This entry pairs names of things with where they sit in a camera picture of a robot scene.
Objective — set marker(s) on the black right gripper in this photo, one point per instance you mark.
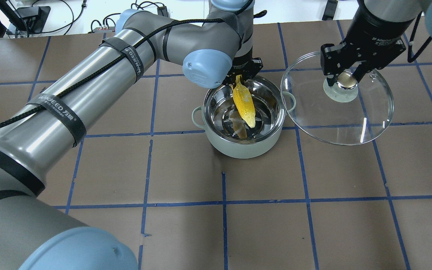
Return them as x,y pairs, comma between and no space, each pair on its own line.
374,32

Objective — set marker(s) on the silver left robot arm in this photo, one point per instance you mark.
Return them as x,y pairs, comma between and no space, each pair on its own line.
36,236

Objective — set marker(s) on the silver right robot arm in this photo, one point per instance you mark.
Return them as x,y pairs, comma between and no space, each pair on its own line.
426,6

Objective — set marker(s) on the pale green steel pot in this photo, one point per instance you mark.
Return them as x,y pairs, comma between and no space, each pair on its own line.
229,133

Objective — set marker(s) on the brown paper table mat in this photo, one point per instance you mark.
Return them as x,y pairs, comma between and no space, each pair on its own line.
146,174

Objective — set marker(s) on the black box device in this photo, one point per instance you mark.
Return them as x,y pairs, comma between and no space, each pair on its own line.
32,19

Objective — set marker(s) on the yellow corn cob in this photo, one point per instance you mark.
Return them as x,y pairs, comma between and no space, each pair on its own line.
242,98

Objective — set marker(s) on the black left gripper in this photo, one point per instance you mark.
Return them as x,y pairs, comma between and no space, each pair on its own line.
244,61

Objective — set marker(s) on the glass pot lid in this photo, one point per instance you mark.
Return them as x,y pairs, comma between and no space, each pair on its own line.
338,115

